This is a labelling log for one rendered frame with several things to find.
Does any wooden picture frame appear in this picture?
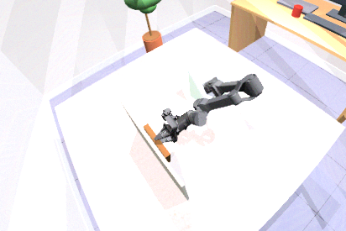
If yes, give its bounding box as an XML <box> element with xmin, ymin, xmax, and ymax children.
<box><xmin>143</xmin><ymin>124</ymin><xmax>170</xmax><ymax>163</ymax></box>

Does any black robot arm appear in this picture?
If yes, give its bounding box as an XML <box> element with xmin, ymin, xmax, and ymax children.
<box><xmin>182</xmin><ymin>73</ymin><xmax>264</xmax><ymax>127</ymax></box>

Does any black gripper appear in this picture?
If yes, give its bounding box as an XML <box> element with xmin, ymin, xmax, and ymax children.
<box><xmin>154</xmin><ymin>115</ymin><xmax>189</xmax><ymax>143</ymax></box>

